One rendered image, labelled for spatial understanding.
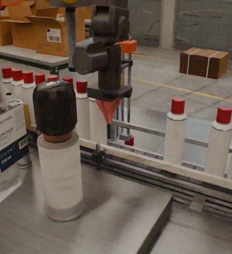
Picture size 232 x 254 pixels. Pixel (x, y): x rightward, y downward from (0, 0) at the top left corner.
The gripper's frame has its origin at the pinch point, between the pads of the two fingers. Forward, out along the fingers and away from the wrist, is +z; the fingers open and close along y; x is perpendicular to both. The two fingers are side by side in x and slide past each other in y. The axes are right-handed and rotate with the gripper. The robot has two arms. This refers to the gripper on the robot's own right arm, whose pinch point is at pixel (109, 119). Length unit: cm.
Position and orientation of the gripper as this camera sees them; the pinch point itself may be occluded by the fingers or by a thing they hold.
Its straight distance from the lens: 80.1
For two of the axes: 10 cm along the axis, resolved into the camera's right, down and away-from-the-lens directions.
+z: -0.1, 9.0, 4.3
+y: 8.7, 2.3, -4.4
